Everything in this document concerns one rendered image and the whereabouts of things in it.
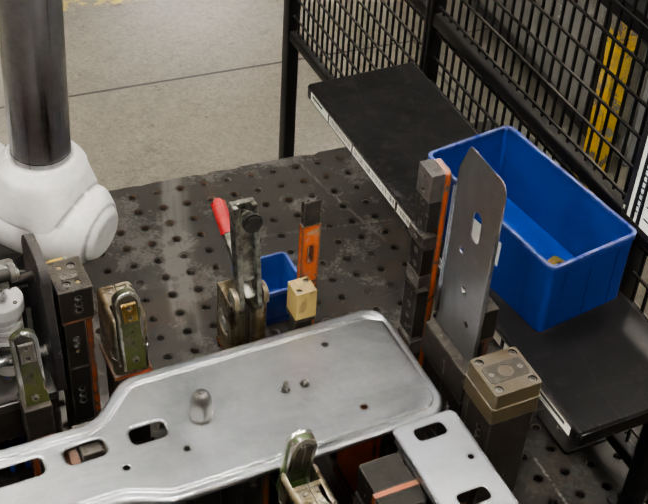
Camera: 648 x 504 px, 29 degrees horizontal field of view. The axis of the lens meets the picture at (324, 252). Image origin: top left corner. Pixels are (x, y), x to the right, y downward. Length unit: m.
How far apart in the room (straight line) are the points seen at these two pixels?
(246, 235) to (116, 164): 2.06
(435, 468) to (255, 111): 2.46
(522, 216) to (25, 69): 0.82
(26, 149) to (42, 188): 0.07
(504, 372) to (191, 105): 2.44
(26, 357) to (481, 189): 0.65
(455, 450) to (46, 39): 0.86
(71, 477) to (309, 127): 2.42
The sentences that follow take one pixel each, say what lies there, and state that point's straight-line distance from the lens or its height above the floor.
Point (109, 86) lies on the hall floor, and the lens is 4.14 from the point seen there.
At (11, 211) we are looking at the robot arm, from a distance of 2.15.
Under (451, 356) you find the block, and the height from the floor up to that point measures 1.00.
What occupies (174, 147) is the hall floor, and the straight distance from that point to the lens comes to 3.87.
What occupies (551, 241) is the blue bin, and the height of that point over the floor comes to 1.03.
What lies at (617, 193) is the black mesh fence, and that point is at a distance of 1.94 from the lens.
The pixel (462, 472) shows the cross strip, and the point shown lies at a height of 1.00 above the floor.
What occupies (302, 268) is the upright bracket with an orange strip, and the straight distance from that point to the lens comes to 1.85.
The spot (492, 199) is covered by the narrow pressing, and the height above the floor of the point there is 1.30.
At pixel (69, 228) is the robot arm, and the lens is 2.12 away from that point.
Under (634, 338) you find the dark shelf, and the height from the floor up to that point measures 1.03.
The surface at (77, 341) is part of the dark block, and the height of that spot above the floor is 1.02.
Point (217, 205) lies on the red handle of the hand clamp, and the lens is 1.84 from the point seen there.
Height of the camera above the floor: 2.32
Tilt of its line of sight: 41 degrees down
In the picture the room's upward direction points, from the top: 4 degrees clockwise
